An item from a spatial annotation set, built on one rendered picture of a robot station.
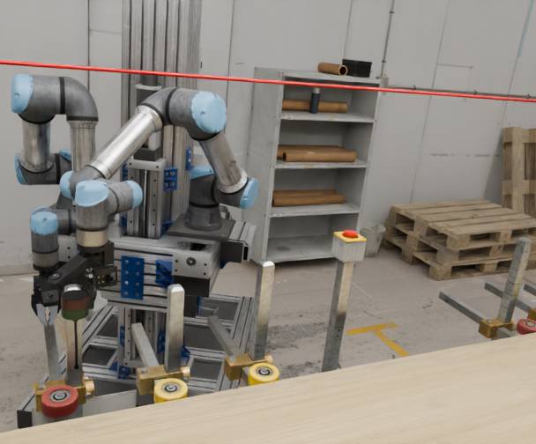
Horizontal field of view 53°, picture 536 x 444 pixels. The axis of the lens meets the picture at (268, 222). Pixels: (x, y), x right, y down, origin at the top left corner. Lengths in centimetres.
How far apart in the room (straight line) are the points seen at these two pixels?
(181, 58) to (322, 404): 135
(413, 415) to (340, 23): 362
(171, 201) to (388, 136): 312
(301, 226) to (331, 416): 350
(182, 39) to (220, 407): 134
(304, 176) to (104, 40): 192
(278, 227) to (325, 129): 93
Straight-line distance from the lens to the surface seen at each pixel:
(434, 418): 145
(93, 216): 134
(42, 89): 176
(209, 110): 160
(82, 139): 178
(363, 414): 139
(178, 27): 214
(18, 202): 403
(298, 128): 448
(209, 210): 201
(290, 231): 471
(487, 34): 564
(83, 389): 147
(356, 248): 156
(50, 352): 163
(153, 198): 214
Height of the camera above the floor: 172
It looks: 18 degrees down
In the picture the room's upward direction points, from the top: 6 degrees clockwise
